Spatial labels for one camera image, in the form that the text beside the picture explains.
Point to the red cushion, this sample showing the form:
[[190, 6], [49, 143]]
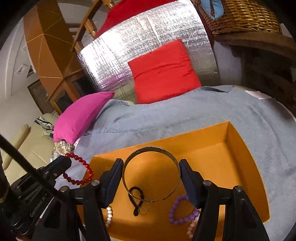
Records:
[[163, 73]]

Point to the red cloth on railing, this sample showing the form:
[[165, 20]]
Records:
[[126, 9]]

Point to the silver foil panel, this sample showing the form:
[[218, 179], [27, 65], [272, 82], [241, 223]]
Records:
[[106, 58]]

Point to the orange cardboard box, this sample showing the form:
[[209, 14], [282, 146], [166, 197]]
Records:
[[221, 195]]

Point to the grey blanket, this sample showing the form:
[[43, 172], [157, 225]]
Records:
[[266, 126]]

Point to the beige leather sofa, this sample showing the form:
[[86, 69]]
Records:
[[35, 145]]

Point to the patterned fabric bag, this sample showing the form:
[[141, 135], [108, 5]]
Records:
[[58, 147]]

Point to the wooden table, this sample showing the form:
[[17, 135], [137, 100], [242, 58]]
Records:
[[267, 63]]

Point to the blue cloth in basket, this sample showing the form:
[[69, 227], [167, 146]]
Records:
[[213, 8]]

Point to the wooden cabinet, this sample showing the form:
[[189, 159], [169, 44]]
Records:
[[49, 44]]

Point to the wicker basket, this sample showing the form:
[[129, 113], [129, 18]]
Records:
[[242, 16]]

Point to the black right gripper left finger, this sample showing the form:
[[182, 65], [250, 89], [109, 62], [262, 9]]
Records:
[[83, 214]]

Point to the wooden stair railing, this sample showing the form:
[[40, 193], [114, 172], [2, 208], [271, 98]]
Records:
[[87, 24]]

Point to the magenta pillow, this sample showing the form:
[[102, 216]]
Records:
[[76, 119]]

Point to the metal cuff bangle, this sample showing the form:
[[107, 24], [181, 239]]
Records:
[[151, 174]]

